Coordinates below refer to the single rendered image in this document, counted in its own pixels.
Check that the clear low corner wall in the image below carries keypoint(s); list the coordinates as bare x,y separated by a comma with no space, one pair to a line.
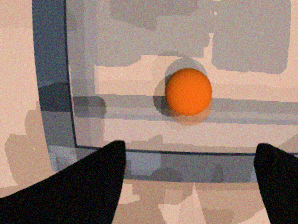
152,132

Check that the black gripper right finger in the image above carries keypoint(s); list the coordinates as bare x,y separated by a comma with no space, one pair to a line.
277,177

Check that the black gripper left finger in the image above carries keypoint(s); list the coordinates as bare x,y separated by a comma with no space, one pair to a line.
86,192

